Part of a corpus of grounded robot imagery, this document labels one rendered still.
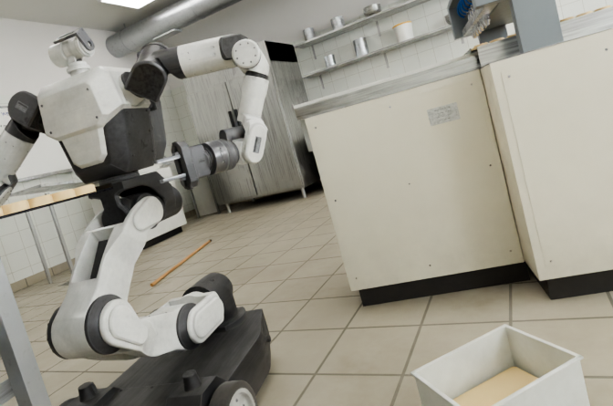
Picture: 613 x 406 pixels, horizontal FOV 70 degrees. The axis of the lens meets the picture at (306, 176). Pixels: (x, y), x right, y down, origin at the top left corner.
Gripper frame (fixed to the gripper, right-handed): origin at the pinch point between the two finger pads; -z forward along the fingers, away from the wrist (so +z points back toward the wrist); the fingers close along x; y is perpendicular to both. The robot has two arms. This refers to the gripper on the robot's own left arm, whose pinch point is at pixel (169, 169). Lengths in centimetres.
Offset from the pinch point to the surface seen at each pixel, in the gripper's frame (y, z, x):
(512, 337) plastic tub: 51, 51, -64
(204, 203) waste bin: -500, 285, -60
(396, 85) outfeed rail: 7, 96, 9
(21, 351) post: 19, -42, -22
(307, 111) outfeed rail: -24, 77, 8
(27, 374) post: 19, -42, -25
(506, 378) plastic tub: 51, 45, -72
